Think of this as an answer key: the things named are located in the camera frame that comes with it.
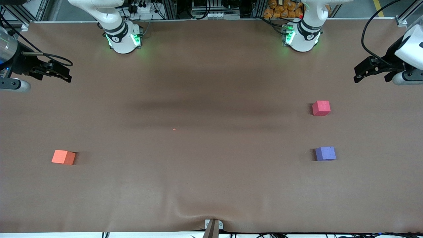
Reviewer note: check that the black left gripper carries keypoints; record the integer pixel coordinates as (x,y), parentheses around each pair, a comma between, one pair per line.
(392,56)

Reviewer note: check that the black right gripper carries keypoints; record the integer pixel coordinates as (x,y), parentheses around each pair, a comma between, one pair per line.
(23,63)

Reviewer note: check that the orange foam block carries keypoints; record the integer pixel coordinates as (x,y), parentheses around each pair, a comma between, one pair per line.
(62,157)

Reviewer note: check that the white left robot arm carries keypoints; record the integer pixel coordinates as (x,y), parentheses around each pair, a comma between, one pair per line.
(305,36)

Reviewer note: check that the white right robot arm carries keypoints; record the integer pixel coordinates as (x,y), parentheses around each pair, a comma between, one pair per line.
(120,34)

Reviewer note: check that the red foam block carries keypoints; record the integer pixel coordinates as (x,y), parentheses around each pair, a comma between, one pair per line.
(321,107)

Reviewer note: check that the purple foam block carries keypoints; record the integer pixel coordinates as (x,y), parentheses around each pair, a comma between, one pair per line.
(325,153)

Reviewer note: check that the white power strip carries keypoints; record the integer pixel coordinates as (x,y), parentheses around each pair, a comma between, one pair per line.
(142,8)

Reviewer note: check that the bag of orange objects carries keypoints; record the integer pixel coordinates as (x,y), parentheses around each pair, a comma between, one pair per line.
(283,8)

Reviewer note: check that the brown table cover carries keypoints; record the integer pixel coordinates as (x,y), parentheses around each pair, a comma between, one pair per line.
(211,181)

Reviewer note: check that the aluminium corner bracket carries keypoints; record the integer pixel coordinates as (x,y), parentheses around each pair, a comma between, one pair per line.
(401,21)
(25,25)

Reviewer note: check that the metal bracket with brown post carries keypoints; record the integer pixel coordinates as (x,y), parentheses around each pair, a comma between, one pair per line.
(213,228)

